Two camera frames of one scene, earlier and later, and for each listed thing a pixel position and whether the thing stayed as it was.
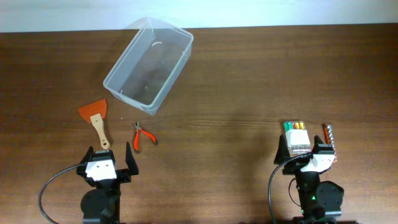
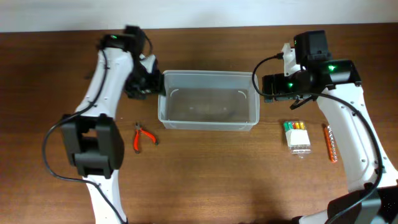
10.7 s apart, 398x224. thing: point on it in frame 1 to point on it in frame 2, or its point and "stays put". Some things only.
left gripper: x=123 y=175 to x=144 y=86
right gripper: x=292 y=168 to x=267 y=88
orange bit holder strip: x=329 y=134 stays put
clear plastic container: x=149 y=64 to x=209 y=101
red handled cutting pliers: x=138 y=129 stays put
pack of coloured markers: x=298 y=137 stays put
